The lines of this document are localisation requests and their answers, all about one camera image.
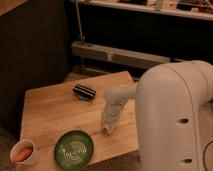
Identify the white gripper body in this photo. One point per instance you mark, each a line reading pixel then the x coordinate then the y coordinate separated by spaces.
pixel 109 118

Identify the white plastic bottle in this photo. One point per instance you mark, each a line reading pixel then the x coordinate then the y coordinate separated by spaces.
pixel 108 129

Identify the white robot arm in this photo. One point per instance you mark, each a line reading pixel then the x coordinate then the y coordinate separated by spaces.
pixel 167 101

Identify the wooden table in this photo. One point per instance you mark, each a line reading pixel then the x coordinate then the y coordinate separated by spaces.
pixel 49 112

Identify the black striped box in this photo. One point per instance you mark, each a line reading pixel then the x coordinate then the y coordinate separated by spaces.
pixel 84 92

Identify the green patterned plate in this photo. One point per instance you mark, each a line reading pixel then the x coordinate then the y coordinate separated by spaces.
pixel 73 151

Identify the grey metal shelf beam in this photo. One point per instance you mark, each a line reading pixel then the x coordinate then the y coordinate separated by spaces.
pixel 117 56

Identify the white cup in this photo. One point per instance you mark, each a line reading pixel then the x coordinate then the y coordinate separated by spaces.
pixel 21 145

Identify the orange carrot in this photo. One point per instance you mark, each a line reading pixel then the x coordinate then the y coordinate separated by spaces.
pixel 23 155

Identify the metal pole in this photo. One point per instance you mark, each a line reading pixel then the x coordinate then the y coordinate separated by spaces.
pixel 82 38

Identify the upper shelf with clutter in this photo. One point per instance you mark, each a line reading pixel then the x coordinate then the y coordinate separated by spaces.
pixel 156 8

